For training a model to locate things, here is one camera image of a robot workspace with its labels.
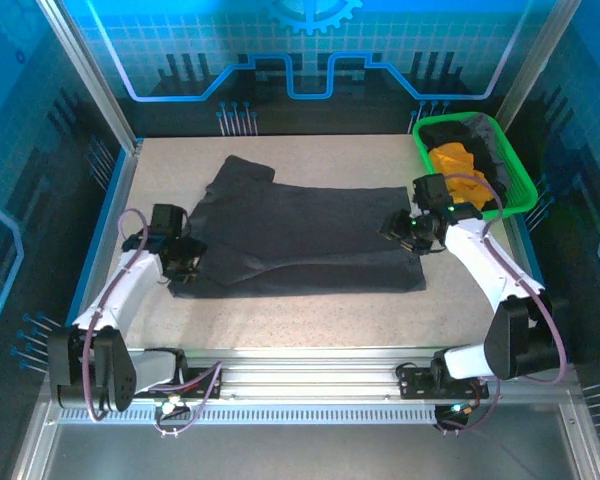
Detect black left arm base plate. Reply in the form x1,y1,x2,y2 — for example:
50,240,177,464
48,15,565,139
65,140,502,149
144,362,225,401

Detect orange t-shirt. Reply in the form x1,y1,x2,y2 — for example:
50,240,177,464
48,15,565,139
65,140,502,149
428,142,496,207

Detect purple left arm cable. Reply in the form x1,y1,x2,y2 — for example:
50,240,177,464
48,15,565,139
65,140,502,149
79,208,225,437

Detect green plastic basket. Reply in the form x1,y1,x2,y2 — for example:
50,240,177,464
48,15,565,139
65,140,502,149
412,112,539,224

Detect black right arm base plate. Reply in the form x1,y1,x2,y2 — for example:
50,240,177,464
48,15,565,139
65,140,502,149
396,363,496,401

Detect black t-shirt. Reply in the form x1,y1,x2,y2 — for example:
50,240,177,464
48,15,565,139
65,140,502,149
421,121,510,204

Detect slotted grey cable duct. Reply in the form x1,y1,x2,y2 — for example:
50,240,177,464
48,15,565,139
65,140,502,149
57,405,441,425

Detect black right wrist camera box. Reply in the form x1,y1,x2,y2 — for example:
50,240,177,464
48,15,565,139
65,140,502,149
411,173,452,211

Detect grey crumpled t-shirt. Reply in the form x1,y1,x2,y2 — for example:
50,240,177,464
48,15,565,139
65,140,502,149
467,113,515,187

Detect aluminium frame post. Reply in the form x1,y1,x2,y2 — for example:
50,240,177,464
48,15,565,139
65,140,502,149
37,0,141,149
493,0,581,134

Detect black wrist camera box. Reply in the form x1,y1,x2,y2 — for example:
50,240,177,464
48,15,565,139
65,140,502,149
411,173,452,211
151,202,190,237

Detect dark grey shorts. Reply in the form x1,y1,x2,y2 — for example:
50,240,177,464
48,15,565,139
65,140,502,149
167,153,428,301

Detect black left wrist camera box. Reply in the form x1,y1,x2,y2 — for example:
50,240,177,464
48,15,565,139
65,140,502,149
151,202,190,237

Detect aluminium base beam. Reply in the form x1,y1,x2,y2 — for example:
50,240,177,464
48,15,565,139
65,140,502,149
42,347,584,404

